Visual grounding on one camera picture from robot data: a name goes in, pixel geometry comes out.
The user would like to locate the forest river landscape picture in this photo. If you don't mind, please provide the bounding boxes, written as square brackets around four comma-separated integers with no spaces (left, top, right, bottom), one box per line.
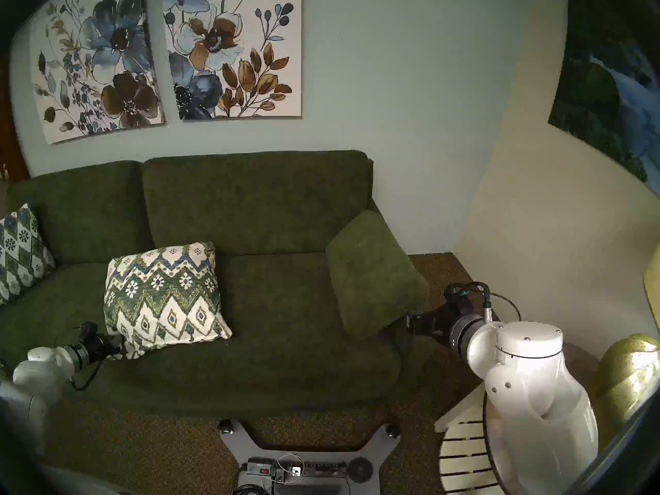
[548,0,660,199]

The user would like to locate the black power strip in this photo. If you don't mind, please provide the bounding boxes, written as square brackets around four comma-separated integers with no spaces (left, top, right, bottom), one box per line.
[242,458,348,484]

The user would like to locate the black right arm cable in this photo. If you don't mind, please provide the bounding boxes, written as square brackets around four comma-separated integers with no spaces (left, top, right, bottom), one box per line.
[460,281,521,323]

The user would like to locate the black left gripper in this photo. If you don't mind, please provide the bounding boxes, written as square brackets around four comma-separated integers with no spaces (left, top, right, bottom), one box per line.
[88,333,125,361]

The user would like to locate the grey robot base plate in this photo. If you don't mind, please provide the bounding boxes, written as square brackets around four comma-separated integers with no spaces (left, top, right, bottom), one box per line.
[217,419,402,495]

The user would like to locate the floral canvas with blue flower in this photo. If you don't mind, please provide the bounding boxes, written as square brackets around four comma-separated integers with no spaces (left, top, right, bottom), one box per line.
[29,0,166,145]

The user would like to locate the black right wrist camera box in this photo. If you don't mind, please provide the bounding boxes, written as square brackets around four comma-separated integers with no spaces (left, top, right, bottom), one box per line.
[444,283,473,308]

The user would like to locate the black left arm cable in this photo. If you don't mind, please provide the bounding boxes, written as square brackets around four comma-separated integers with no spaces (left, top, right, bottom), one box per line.
[54,326,102,392]

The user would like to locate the floral canvas with brown leaves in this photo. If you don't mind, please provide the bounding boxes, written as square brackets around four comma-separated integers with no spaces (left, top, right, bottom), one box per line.
[161,0,303,122]

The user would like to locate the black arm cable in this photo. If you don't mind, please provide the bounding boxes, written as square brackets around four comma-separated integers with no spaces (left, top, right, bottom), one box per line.
[54,326,102,392]
[460,281,521,323]

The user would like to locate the round wooden white-legged side table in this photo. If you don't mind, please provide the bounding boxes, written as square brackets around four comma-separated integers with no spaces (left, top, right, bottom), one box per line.
[434,342,602,495]

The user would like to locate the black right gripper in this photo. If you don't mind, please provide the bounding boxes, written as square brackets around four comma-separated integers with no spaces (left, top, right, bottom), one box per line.
[406,299,485,348]

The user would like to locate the yellow-green ceramic lamp base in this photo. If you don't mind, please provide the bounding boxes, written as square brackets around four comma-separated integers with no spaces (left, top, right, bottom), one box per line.
[588,333,660,451]

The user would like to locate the plain green sofa cushion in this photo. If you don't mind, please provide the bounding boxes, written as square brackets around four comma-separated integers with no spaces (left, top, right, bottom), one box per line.
[325,209,430,341]

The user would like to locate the zigzag patterned throw pillow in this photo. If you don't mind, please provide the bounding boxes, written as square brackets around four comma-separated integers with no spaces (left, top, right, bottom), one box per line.
[0,203,56,305]
[103,241,233,361]

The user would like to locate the white cable on base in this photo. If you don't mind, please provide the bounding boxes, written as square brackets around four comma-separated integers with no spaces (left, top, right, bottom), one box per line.
[273,454,306,485]

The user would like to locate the green fabric sofa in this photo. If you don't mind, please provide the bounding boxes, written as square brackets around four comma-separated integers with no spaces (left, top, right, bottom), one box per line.
[0,150,432,420]

